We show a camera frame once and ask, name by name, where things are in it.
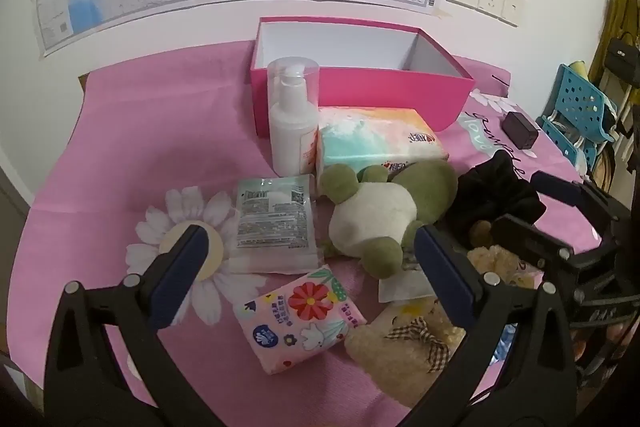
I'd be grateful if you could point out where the white pump bottle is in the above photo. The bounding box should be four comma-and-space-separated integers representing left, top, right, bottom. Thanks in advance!
266, 58, 321, 178

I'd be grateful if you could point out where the green frog plush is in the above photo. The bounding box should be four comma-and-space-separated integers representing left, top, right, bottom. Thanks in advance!
319, 159, 459, 280

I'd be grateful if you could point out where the black handbag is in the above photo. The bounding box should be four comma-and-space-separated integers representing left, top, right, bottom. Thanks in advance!
605, 34, 640, 80

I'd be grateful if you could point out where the pink cardboard box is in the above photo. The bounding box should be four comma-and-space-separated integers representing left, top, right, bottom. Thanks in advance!
249, 17, 475, 138

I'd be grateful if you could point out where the yellow hanging cloth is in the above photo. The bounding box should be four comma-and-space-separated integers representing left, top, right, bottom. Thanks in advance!
587, 0, 640, 88

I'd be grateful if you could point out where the beige fluffy scrunchie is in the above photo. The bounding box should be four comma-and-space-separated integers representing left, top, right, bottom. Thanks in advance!
467, 245, 523, 285

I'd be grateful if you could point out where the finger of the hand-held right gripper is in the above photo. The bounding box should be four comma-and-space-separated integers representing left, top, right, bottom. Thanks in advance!
492, 214, 577, 279
530, 170, 609, 221

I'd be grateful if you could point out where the beige teddy bear plush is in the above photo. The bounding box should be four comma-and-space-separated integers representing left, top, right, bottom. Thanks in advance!
344, 299, 468, 408

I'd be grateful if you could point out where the blue perforated basket rack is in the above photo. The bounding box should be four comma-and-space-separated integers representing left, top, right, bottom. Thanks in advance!
537, 63, 618, 168

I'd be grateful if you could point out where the pink printed bedsheet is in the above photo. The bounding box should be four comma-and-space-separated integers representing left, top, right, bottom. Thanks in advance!
12, 39, 616, 427

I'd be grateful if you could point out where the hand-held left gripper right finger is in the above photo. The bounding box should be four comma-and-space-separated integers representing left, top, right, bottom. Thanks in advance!
400, 224, 581, 427

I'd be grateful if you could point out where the black scrunchie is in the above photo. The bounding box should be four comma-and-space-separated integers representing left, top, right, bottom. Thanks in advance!
440, 151, 548, 248

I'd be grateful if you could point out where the pink floral tissue packet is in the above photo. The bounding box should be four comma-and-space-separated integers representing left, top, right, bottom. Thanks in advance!
232, 264, 367, 375

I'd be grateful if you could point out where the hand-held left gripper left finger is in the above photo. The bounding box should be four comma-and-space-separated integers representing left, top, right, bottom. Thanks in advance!
42, 223, 226, 427

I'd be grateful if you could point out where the pastel soft tissue pack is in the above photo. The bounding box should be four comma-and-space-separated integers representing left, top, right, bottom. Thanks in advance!
315, 106, 449, 182

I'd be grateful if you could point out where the black charger adapter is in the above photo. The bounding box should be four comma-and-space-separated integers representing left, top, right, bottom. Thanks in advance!
501, 111, 540, 152

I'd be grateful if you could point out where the brown fuzzy scrunchie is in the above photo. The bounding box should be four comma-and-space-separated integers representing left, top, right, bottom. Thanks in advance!
470, 221, 497, 247

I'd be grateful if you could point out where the white wall switch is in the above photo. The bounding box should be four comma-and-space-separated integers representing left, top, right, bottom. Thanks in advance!
501, 0, 526, 28

